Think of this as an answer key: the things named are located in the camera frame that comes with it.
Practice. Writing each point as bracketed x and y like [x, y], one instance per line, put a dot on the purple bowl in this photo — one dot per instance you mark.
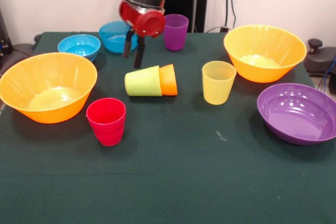
[296, 119]

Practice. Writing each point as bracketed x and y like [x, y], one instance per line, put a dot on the yellow cup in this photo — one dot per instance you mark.
[218, 87]

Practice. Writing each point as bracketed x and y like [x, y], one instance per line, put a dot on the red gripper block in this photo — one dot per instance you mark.
[147, 24]

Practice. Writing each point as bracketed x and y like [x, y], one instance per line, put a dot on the large orange bowl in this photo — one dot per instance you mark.
[262, 43]
[15, 87]

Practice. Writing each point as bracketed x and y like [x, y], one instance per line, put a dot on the purple cup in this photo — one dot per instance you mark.
[176, 37]

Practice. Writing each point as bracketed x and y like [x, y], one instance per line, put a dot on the light blue opaque bowl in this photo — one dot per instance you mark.
[78, 48]

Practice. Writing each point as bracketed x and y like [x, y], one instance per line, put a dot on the orange cup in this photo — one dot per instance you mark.
[169, 82]

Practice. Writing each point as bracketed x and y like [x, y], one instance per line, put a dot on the green cup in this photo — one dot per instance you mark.
[141, 82]

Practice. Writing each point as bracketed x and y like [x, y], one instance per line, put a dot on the red cup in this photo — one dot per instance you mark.
[107, 129]

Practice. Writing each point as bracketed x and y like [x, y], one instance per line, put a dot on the black equipment rack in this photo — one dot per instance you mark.
[5, 37]

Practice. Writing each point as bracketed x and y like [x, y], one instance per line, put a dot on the black clamp mount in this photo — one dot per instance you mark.
[323, 58]

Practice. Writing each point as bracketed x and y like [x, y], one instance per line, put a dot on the dark green tablecloth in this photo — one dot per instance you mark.
[157, 169]

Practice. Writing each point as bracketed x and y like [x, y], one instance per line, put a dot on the translucent blue bowl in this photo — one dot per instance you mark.
[113, 40]

